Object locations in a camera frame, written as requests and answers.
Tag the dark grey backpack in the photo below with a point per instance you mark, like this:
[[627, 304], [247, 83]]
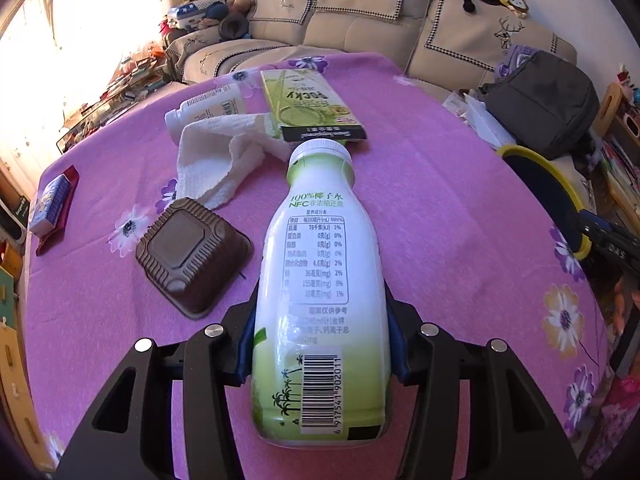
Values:
[[546, 103]]

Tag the brown plastic tray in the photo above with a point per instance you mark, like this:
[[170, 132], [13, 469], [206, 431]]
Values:
[[191, 255]]

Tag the yellow plush toy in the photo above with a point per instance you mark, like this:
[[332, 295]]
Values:
[[519, 7]]

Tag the white plastic bottle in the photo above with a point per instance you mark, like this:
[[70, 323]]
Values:
[[222, 101]]

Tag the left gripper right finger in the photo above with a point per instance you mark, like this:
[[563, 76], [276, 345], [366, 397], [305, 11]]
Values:
[[513, 432]]

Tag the blue tissue pack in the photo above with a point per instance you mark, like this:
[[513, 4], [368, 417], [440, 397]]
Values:
[[48, 206]]

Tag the green Pocky box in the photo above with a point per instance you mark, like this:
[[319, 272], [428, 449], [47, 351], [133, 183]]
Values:
[[304, 106]]

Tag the beige sectional sofa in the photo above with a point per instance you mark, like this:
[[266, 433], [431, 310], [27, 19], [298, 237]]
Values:
[[433, 41]]

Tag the white paper towel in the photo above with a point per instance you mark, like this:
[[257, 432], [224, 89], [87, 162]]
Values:
[[216, 154]]

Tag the green white juice bottle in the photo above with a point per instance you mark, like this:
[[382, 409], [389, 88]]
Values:
[[321, 356]]

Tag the sheer window curtain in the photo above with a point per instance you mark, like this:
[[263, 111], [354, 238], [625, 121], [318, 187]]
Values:
[[58, 55]]

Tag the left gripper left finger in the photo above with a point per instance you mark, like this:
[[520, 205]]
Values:
[[126, 432]]

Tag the white papers on sofa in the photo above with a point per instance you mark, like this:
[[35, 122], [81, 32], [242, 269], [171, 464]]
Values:
[[475, 114]]

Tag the wooden side shelf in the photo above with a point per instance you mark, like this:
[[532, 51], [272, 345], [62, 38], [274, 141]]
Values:
[[617, 126]]

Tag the yellow rimmed trash bin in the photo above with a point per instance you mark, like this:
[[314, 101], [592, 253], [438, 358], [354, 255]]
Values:
[[553, 191]]

